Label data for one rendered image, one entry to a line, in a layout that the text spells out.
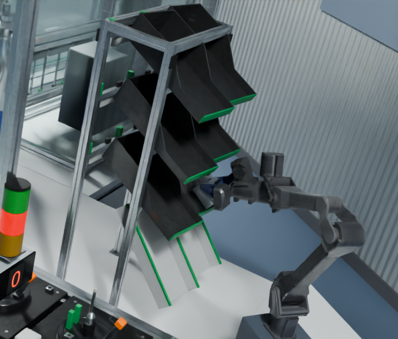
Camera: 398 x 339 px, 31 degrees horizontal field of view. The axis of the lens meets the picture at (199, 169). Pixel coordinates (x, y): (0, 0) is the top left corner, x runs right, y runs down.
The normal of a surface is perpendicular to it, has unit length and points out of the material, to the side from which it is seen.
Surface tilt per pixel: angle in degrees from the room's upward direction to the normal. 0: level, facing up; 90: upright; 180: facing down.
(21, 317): 0
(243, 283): 0
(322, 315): 0
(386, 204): 90
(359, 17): 90
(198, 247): 45
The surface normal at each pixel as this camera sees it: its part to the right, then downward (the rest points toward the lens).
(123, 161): -0.56, 0.23
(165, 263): 0.73, -0.32
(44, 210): 0.23, -0.87
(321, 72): -0.87, 0.01
